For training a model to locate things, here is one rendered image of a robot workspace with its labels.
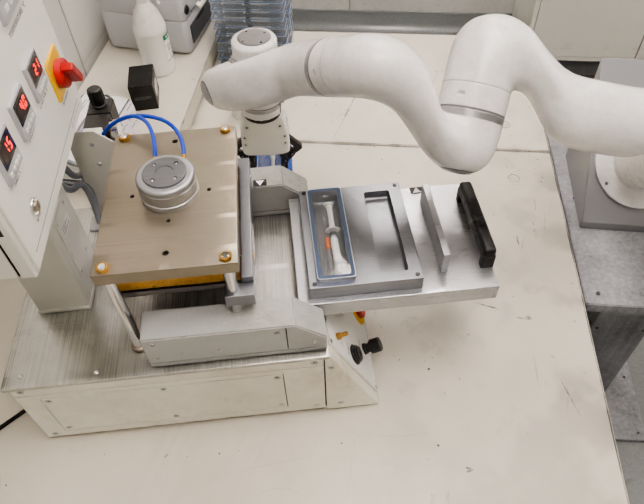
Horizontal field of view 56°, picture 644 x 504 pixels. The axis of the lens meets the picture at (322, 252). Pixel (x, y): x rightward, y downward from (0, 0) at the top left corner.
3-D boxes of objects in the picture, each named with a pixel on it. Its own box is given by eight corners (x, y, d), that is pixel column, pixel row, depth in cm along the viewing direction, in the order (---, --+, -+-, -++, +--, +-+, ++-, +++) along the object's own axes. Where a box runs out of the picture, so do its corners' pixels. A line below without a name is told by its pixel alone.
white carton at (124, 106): (49, 184, 130) (36, 158, 125) (92, 118, 145) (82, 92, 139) (101, 190, 129) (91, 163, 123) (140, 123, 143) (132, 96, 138)
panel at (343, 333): (376, 392, 101) (328, 344, 88) (352, 256, 121) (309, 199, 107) (387, 389, 101) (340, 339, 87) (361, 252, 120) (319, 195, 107)
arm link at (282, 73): (281, 124, 91) (206, 116, 116) (363, 84, 97) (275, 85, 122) (260, 65, 87) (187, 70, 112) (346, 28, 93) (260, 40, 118)
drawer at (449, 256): (300, 320, 90) (297, 289, 84) (289, 214, 104) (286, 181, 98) (495, 301, 91) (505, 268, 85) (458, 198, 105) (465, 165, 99)
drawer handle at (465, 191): (480, 268, 90) (484, 251, 87) (455, 198, 100) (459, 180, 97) (493, 267, 91) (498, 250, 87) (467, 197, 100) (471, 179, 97)
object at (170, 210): (63, 323, 80) (23, 261, 70) (95, 167, 100) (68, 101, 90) (246, 305, 81) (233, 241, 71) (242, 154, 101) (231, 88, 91)
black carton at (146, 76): (134, 111, 146) (126, 87, 141) (135, 90, 152) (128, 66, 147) (159, 108, 147) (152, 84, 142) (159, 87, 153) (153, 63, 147)
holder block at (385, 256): (310, 299, 88) (309, 288, 86) (299, 201, 100) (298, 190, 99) (422, 288, 88) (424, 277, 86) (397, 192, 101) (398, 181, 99)
